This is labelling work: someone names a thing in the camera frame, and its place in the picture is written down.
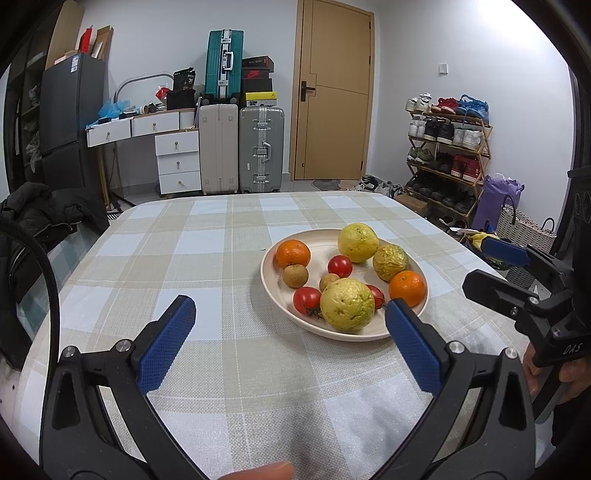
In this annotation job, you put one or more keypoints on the brown longan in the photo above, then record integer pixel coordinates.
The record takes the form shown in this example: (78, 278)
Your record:
(295, 275)
(328, 280)

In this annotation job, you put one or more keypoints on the brown cardboard box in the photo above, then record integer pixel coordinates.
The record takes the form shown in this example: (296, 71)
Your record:
(413, 204)

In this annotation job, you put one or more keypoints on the wooden door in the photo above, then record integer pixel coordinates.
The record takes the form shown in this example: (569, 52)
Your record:
(337, 92)

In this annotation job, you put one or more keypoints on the cream round plate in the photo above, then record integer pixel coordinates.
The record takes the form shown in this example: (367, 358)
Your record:
(277, 295)

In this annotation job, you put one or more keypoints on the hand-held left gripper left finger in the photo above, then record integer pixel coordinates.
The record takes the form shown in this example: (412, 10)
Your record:
(166, 341)

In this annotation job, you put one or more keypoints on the person's right hand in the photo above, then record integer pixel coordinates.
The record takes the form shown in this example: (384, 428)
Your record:
(575, 376)

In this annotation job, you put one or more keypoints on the silver suitcase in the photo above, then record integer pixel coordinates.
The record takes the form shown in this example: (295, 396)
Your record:
(261, 147)

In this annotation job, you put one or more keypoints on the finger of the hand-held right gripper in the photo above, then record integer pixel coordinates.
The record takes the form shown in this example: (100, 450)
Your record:
(494, 290)
(505, 249)

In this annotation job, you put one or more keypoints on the small cardboard box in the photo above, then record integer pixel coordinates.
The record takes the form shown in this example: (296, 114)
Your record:
(65, 59)

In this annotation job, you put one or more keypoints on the red round tomato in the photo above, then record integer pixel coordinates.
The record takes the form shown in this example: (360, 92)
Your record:
(340, 266)
(307, 300)

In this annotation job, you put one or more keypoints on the wooden shoe rack with shoes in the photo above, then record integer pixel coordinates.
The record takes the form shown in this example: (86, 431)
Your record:
(445, 131)

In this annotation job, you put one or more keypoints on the orange mandarin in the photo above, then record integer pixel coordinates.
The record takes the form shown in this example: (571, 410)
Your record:
(406, 288)
(293, 254)

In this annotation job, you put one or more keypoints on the person's left hand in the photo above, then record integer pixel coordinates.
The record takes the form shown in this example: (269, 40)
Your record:
(258, 473)

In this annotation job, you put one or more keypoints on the scattered sneakers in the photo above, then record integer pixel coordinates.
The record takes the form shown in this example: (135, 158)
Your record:
(369, 183)

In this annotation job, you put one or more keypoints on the white desk with drawers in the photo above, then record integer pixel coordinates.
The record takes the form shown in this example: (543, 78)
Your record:
(175, 157)

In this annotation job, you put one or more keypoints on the teal suitcase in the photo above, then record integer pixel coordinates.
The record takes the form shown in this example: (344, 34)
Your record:
(224, 64)

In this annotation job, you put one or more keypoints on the cardboard sheets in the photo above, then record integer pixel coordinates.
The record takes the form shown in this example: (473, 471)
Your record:
(102, 42)

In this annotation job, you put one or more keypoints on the purple bag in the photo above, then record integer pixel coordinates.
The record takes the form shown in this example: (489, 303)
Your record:
(496, 198)

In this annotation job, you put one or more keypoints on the grey door mat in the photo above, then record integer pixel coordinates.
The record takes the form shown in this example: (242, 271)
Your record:
(328, 184)

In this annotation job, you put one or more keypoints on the wrinkled yellow green passion fruit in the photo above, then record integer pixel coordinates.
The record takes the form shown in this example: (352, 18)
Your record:
(390, 262)

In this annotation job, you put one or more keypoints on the dark tall cabinet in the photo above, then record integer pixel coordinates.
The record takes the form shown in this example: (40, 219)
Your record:
(23, 92)

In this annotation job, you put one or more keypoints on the white wall switch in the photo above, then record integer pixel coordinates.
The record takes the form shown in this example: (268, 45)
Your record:
(443, 68)

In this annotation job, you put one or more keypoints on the dark grey refrigerator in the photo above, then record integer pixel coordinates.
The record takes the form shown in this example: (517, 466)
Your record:
(69, 115)

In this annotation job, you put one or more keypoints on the black jacket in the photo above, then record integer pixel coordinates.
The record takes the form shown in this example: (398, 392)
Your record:
(37, 207)

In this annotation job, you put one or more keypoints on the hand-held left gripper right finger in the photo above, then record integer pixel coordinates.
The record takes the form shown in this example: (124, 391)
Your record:
(415, 346)

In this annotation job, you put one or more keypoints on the blue plastic bag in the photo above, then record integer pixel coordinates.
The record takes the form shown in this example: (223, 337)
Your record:
(111, 110)

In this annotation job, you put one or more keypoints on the wicker basket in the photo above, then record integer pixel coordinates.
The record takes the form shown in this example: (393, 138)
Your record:
(526, 230)

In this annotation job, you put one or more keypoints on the black printed pouch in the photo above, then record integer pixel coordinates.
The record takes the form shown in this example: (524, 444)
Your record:
(184, 78)

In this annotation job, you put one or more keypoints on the red oval tomato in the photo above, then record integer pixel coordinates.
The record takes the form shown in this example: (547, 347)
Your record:
(377, 295)

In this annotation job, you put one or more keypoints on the black bag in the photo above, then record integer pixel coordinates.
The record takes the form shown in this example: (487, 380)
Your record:
(181, 98)

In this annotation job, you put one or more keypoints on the grey arched metal frame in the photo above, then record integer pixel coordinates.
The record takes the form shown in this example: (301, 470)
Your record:
(138, 77)

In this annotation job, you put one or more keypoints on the red black shoe box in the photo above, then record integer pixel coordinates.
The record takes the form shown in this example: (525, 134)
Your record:
(257, 74)

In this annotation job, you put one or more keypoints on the person's right forearm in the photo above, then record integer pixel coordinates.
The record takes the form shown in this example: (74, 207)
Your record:
(570, 420)

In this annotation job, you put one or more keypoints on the yellow black shoe box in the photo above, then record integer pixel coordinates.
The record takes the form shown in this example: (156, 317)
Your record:
(262, 98)

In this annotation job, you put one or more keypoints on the red plastic bag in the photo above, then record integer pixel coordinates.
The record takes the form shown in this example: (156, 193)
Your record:
(161, 93)

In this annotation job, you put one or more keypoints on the beige suitcase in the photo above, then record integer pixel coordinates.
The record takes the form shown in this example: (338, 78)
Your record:
(218, 147)

